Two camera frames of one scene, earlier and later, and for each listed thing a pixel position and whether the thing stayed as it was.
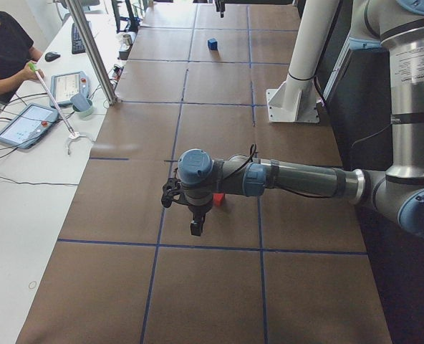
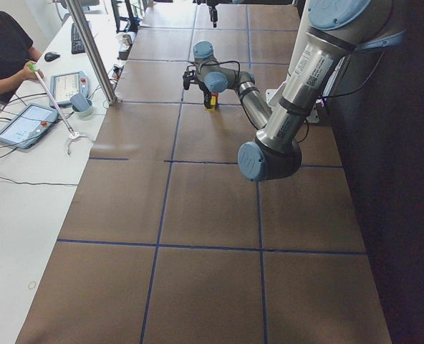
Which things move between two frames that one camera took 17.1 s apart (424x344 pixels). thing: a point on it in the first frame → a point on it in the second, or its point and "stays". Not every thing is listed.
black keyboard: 77,46 stays
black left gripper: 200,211 → 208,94
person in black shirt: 9,55 stays
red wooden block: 218,198 → 216,95
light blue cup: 80,102 stays
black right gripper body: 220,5 → 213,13
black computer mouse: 51,56 stays
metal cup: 127,39 stays
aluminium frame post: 92,49 stays
